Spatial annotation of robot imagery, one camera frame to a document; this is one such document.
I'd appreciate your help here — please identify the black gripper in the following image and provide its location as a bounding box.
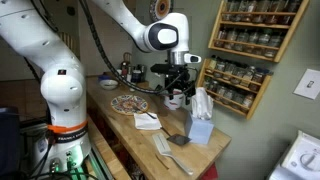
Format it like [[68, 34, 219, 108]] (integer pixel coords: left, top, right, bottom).
[[150, 64, 195, 105]]

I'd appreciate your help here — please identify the silver fork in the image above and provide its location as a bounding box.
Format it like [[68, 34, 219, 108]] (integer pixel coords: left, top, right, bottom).
[[132, 106, 157, 119]]

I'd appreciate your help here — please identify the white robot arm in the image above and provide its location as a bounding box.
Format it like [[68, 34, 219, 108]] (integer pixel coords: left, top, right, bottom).
[[0, 0, 201, 175]]

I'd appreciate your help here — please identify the white red utensil crock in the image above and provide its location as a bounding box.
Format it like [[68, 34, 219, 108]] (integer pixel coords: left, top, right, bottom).
[[164, 89, 184, 110]]

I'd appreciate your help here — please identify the blue tissue box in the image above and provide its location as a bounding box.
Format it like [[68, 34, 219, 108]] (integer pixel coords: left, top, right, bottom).
[[185, 87, 214, 144]]

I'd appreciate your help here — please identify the white folded napkin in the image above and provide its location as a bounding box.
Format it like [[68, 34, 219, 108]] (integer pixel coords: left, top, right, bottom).
[[134, 113, 162, 130]]

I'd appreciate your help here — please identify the colourful patterned round plate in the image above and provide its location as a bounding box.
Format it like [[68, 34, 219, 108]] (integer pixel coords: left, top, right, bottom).
[[111, 95, 149, 116]]

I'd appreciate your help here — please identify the lower wooden spice rack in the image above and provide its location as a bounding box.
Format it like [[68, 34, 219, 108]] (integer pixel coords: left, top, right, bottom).
[[197, 59, 271, 120]]

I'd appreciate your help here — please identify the wooden spice rack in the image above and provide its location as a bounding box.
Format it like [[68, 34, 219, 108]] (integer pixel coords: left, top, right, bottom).
[[197, 59, 271, 120], [208, 0, 310, 63]]

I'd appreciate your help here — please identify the white ceramic bowl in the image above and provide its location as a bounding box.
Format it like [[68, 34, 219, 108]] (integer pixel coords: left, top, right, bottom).
[[99, 79, 118, 90]]

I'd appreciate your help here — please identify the blue plastic bowl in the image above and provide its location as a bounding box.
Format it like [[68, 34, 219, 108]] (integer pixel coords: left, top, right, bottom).
[[98, 75, 111, 81]]

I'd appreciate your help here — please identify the upper wooden spice rack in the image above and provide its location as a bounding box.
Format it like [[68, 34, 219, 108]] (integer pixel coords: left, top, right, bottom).
[[208, 0, 310, 63]]

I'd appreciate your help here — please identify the white stove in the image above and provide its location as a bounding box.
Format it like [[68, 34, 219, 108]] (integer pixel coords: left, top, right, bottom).
[[267, 130, 320, 180]]

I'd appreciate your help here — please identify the black corrugated cable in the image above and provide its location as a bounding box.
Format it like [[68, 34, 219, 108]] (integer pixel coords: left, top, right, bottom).
[[78, 0, 188, 96]]

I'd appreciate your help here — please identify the decorative wall plate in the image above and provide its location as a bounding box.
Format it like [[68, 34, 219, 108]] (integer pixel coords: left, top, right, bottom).
[[149, 0, 174, 22]]

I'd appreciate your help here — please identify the white light switch plate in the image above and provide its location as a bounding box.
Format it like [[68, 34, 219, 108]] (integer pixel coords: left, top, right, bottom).
[[293, 69, 320, 100]]

